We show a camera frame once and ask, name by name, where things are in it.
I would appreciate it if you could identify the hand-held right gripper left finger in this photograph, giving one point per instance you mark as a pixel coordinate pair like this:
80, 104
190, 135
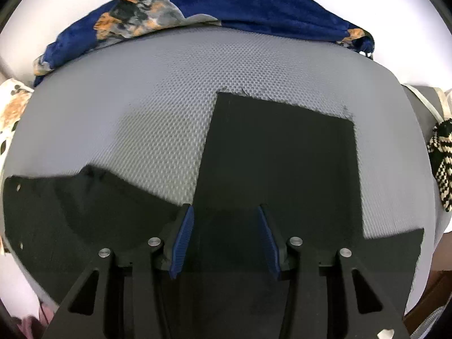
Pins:
183, 240

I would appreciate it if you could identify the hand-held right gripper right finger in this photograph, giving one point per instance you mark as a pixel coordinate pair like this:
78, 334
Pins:
270, 243

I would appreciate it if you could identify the black pants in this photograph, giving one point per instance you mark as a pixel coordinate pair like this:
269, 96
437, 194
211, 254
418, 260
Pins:
275, 148

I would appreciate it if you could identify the grey mesh mattress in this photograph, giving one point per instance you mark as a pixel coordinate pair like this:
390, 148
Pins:
141, 95

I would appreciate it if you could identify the brown wooden furniture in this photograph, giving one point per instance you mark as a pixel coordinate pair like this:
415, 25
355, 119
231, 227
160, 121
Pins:
434, 289

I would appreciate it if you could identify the person's pink clothing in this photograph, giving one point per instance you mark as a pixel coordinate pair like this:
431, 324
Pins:
30, 325

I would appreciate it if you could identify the black and cream striped cloth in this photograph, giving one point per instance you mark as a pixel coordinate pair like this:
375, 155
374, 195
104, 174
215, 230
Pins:
441, 162

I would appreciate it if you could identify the white floral pillow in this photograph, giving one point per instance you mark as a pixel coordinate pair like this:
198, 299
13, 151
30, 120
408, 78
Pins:
14, 113

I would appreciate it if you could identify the blue printed blanket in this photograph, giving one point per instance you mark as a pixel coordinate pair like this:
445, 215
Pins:
247, 3

